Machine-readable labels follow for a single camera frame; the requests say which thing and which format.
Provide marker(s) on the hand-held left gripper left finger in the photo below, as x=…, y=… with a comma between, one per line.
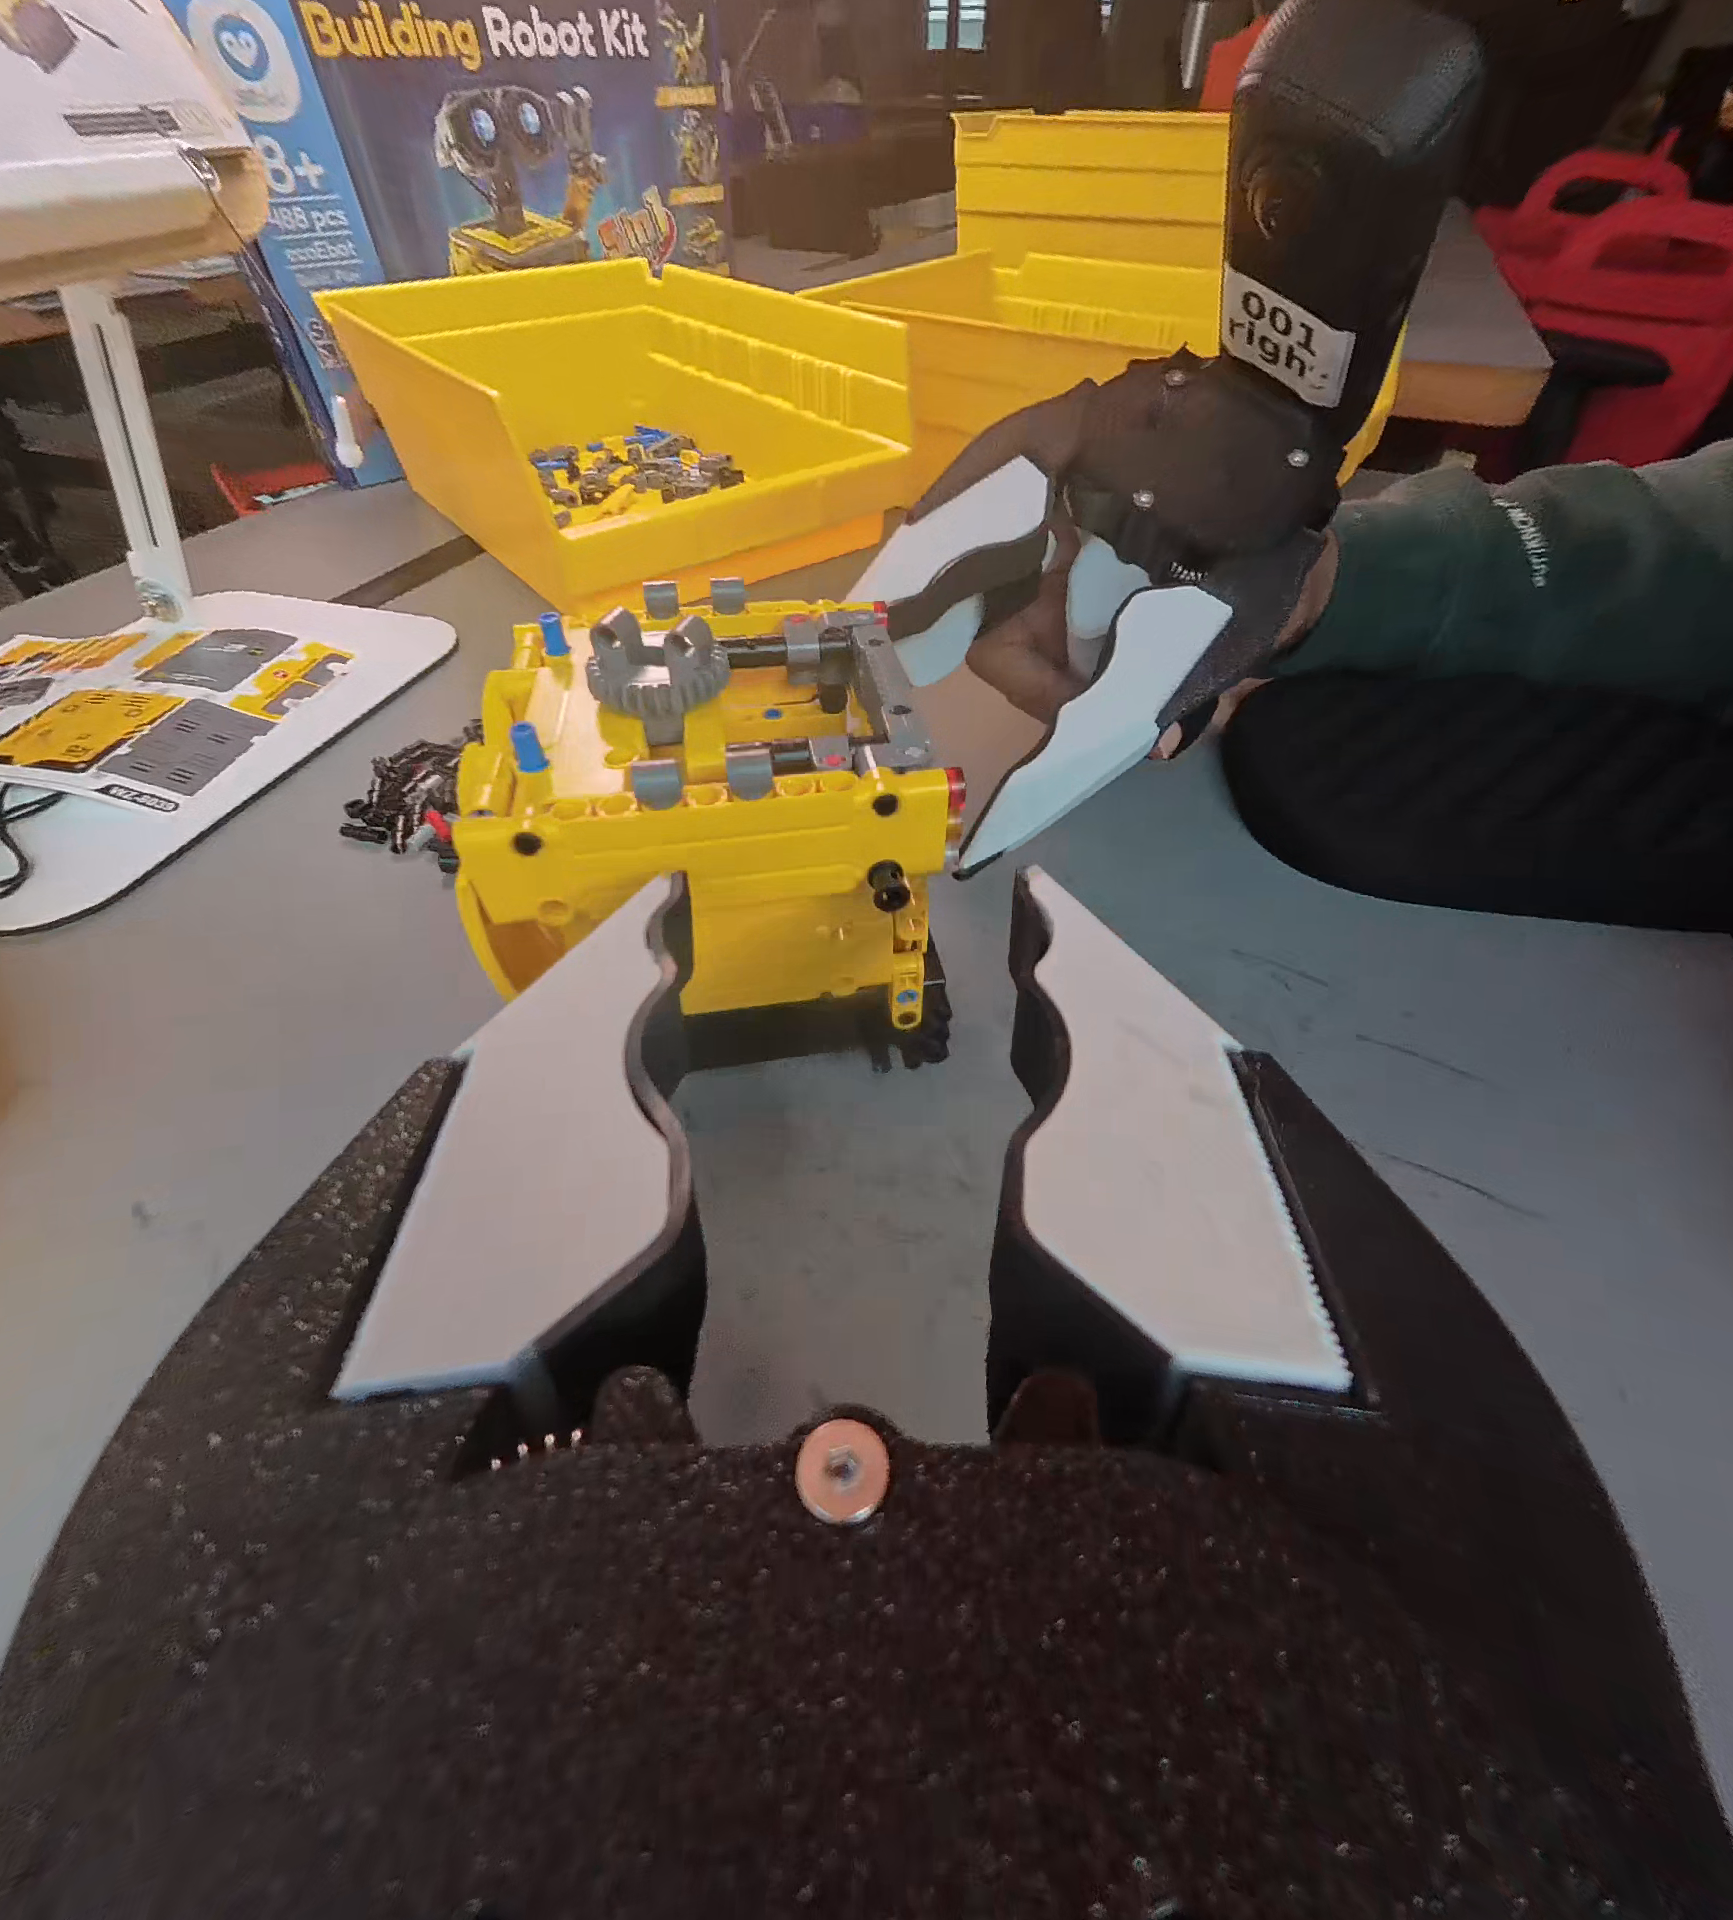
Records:
x=520, y=1185

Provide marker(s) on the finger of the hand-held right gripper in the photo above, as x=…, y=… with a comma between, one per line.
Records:
x=1107, y=720
x=956, y=518

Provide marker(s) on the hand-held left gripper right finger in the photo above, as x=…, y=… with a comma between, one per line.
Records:
x=1167, y=1185

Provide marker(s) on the yellow lego vehicle model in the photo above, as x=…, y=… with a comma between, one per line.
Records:
x=747, y=931

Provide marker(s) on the pile of small lego pins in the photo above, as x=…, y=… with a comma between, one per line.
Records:
x=401, y=795

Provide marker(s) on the lego instruction booklet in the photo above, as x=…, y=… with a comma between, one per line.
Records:
x=26, y=91

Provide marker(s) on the person's right forearm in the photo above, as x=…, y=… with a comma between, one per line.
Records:
x=1555, y=570

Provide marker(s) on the heap of mixed lego parts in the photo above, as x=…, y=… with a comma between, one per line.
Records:
x=627, y=473

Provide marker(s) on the lego sticker sheet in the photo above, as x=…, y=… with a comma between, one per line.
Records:
x=130, y=720

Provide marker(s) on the lego set box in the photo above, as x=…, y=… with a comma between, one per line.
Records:
x=387, y=180

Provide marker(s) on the orange plastic item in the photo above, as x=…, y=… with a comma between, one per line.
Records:
x=1226, y=60

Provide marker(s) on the red plastic carrier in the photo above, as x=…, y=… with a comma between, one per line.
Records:
x=1572, y=203
x=1676, y=315

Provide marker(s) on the white flat board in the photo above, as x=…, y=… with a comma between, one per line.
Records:
x=370, y=630

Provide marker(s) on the red printed box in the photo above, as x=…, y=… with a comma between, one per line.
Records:
x=275, y=493

